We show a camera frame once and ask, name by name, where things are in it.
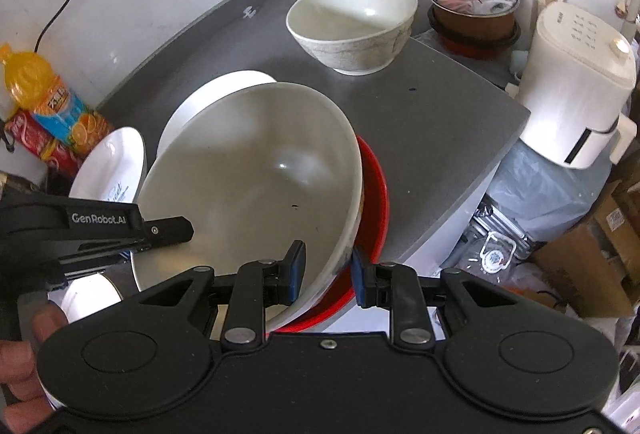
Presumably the white marbled bowl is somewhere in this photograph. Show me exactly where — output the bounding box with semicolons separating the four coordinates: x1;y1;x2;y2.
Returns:
285;0;419;76

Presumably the person's left hand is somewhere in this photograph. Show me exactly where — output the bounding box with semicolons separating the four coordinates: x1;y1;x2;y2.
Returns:
1;302;68;433

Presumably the large white bowl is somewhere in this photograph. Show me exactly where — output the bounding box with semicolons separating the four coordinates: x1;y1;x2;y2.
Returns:
132;82;363;331

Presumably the orange juice bottle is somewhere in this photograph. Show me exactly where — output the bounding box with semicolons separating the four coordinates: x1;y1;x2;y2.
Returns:
1;44;114;159

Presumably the cardboard box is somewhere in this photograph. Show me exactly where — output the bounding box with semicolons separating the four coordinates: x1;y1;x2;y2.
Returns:
534;152;639;318

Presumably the small white plate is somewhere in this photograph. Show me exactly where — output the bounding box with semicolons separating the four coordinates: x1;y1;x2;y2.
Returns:
60;275;122;323

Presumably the grey plastic bag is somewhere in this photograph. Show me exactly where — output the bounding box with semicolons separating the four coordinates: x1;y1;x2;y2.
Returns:
440;141;612;268

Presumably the white plate behind bowl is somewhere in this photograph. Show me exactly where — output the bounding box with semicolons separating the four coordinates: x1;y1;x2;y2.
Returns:
156;70;276;157

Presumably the red soda can upper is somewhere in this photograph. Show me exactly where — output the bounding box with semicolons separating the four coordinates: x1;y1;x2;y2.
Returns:
4;110;82;179

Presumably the brown pot with packets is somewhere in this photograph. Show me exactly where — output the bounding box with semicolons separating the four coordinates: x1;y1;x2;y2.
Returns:
428;0;521;59

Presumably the white air fryer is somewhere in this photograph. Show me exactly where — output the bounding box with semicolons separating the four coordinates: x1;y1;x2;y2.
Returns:
516;1;637;169

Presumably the red bowl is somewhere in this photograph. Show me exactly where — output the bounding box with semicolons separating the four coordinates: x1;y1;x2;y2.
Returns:
278;136;390;333

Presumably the white Sweet Bakery plate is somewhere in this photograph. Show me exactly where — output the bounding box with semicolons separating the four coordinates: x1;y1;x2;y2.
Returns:
70;127;146;203

